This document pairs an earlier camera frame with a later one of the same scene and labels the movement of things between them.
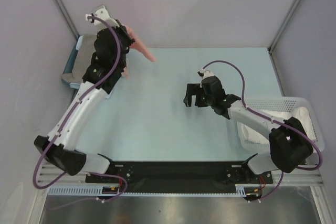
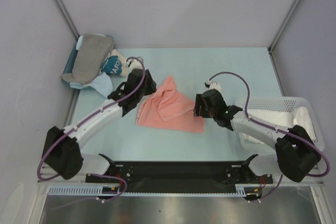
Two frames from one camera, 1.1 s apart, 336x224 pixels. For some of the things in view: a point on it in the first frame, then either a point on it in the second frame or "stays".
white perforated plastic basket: x=276 y=104 stays
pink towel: x=137 y=43 → x=166 y=108
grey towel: x=83 y=57 stays
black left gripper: x=121 y=30 → x=152 y=85
